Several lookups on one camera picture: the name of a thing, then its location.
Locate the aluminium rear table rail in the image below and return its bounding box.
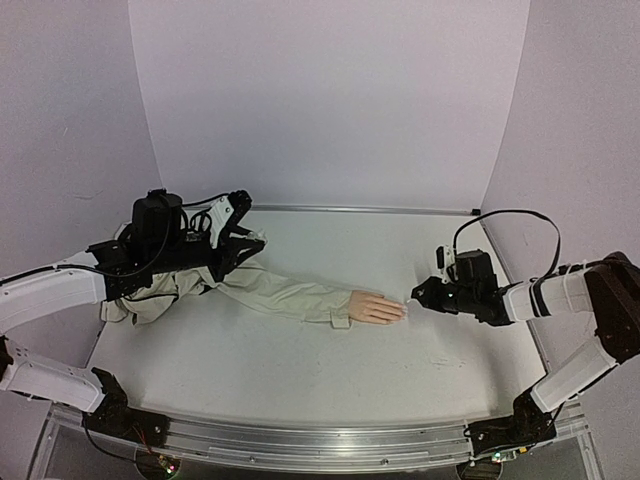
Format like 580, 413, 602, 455
252, 204, 481, 217

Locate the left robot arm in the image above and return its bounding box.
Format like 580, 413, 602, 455
1, 189, 266, 447

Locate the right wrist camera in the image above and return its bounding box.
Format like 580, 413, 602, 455
435, 245, 457, 283

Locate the clear nail polish bottle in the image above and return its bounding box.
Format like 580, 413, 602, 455
247, 230, 267, 243

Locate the mannequin hand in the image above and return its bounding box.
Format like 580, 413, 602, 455
348, 291, 406, 325

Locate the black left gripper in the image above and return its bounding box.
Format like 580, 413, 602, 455
150, 228, 266, 283

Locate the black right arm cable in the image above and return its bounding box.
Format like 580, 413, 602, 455
451, 209, 562, 276

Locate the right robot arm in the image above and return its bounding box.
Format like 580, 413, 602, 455
411, 250, 639, 459

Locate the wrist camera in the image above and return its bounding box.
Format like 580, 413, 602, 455
184, 190, 252, 248
435, 245, 457, 283

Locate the beige zip jacket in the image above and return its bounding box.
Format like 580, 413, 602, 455
100, 260, 352, 329

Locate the aluminium front table rail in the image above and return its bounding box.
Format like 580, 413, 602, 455
29, 400, 603, 479

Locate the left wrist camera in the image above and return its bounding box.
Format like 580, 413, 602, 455
184, 190, 252, 248

